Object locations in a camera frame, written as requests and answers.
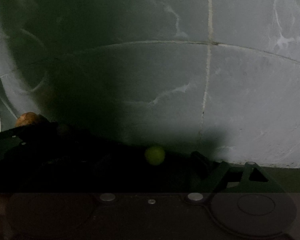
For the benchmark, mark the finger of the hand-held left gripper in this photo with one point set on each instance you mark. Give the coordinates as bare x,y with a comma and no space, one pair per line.
20,136

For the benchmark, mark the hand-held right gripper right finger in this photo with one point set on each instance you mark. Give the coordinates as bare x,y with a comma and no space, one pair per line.
201,163

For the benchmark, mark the red apple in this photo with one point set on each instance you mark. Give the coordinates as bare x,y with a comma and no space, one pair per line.
30,118

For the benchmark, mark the green grape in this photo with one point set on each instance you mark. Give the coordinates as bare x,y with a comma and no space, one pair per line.
154,155

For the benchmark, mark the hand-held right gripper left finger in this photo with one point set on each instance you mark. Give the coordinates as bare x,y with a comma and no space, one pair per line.
101,165

